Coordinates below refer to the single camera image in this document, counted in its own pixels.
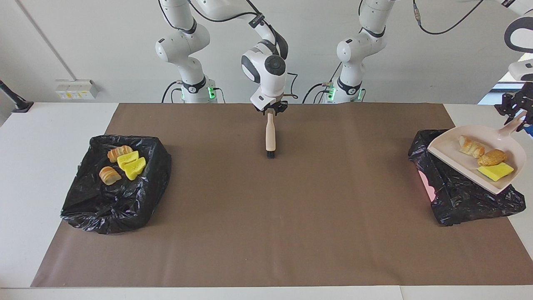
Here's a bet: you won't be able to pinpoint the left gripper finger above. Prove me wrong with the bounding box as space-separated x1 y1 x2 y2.
502 92 521 125
518 100 533 133

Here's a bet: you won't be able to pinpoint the yellow foam wedge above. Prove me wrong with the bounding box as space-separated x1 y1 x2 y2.
476 162 515 182

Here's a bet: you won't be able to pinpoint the beige plastic dustpan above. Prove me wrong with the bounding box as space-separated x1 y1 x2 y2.
427 109 528 195

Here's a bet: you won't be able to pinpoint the black bag pink bin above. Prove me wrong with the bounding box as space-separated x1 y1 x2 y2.
408 127 526 227

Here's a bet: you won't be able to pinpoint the white wall conduit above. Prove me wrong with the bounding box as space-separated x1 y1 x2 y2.
16 0 76 82

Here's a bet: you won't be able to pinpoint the yellow ridged foam piece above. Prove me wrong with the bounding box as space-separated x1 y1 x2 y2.
124 157 147 181

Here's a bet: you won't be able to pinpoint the brown round toy bread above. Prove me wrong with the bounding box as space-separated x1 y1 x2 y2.
477 149 508 167

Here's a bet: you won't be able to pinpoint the toy croissant bread piece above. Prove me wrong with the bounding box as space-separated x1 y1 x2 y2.
99 166 122 185
458 135 486 158
107 145 134 163

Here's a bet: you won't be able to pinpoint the brown paper table mat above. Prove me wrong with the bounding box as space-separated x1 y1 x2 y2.
30 102 533 288

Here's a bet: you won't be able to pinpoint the white wall outlet box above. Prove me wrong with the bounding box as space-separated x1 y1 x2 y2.
55 79 98 100

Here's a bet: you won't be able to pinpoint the bright window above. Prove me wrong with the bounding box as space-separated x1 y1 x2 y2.
478 46 533 138

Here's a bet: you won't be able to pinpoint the beige hand brush black bristles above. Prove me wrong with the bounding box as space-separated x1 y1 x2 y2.
265 109 277 159

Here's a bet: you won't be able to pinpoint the yellow notched foam piece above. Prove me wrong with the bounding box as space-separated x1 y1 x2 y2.
117 151 140 169

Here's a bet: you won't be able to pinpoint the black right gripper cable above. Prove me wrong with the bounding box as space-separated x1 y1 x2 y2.
158 0 299 100

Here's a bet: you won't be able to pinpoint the black bag lined bin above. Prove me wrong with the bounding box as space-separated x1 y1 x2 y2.
60 134 172 235

